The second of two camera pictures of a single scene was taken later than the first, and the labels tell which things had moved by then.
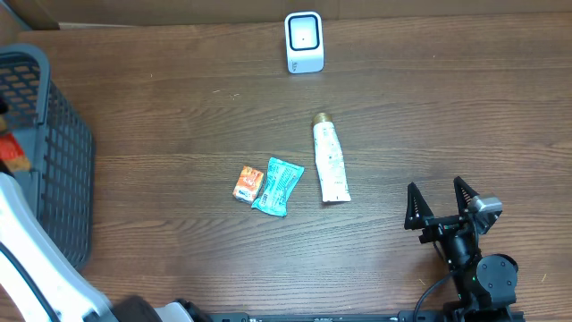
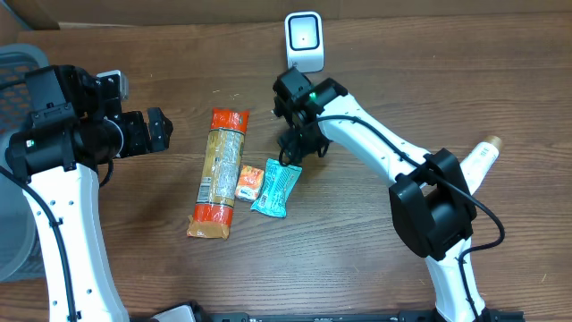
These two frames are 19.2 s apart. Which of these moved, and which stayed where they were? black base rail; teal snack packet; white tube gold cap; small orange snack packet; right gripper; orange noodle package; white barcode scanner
Moved: orange noodle package; right gripper; white tube gold cap
Stayed: small orange snack packet; white barcode scanner; black base rail; teal snack packet
